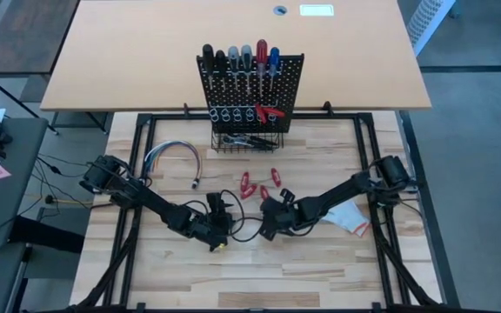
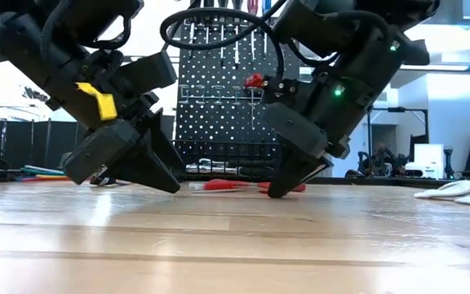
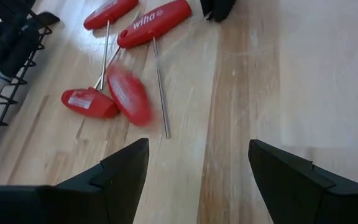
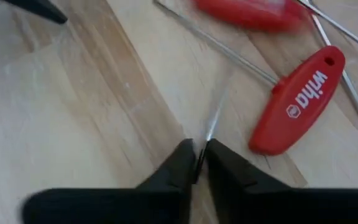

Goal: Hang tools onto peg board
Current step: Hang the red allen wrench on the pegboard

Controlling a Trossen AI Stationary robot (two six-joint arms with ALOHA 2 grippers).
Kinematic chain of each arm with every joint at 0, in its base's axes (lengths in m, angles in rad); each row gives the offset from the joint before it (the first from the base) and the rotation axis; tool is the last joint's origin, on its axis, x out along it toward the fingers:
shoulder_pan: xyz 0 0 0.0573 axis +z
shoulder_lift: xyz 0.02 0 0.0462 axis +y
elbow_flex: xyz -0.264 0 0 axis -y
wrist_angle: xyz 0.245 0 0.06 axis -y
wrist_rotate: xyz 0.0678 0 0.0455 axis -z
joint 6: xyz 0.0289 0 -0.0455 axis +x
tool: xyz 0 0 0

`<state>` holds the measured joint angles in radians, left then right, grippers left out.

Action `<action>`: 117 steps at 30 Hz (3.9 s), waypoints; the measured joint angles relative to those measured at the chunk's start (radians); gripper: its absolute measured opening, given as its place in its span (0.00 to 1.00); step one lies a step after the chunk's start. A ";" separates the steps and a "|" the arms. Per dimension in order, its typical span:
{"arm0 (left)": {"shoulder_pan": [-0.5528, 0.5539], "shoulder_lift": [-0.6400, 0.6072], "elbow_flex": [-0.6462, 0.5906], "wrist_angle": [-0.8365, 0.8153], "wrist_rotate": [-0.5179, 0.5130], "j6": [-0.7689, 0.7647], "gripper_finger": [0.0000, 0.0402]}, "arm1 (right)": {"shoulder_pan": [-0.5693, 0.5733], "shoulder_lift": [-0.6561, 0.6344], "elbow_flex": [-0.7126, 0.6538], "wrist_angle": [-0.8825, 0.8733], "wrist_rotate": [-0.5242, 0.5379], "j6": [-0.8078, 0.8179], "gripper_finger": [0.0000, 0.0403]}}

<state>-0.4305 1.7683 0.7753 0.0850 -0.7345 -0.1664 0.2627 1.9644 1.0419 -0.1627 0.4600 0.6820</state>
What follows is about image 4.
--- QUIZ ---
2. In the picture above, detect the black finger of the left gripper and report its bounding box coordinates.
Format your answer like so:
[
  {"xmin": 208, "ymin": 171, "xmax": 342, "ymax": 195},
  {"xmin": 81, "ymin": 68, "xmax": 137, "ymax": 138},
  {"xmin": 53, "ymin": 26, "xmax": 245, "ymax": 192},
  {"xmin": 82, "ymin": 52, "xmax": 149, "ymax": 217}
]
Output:
[{"xmin": 1, "ymin": 0, "xmax": 68, "ymax": 25}]

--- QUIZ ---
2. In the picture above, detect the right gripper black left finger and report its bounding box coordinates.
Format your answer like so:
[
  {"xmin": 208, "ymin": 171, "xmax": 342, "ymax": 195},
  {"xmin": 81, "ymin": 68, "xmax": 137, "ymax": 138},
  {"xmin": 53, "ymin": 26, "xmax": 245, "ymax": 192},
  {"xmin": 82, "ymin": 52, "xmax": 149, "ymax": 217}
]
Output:
[{"xmin": 22, "ymin": 138, "xmax": 196, "ymax": 224}]

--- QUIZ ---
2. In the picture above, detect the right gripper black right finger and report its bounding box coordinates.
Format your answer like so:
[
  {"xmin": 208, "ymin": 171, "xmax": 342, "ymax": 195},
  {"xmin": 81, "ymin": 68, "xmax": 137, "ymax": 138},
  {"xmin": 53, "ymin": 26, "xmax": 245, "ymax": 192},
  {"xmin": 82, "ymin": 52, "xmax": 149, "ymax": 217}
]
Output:
[{"xmin": 206, "ymin": 138, "xmax": 358, "ymax": 224}]

